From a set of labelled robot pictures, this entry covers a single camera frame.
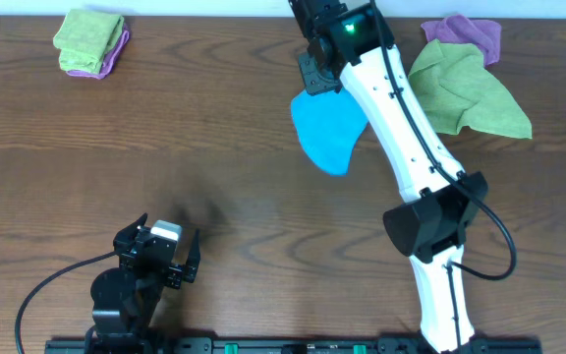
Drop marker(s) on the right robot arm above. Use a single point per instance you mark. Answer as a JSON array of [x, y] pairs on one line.
[[354, 80]]

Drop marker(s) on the blue microfiber cloth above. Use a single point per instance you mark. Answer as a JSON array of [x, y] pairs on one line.
[[328, 126]]

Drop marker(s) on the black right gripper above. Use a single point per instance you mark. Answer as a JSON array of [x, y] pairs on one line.
[[312, 83]]

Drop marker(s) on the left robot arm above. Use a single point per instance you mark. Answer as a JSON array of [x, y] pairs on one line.
[[125, 297]]

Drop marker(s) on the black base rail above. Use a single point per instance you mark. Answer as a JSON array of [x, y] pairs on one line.
[[205, 345]]

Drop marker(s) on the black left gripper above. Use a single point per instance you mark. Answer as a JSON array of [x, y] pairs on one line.
[[125, 240]]

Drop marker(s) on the folded purple cloth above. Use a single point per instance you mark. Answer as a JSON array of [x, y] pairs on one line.
[[109, 59]]

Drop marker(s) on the folded green cloth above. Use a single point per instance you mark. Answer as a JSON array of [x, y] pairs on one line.
[[85, 38]]

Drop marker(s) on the crumpled green cloth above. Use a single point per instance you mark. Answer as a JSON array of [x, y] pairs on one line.
[[455, 90]]

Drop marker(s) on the crumpled purple cloth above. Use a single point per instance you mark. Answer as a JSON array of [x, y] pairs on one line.
[[458, 29]]

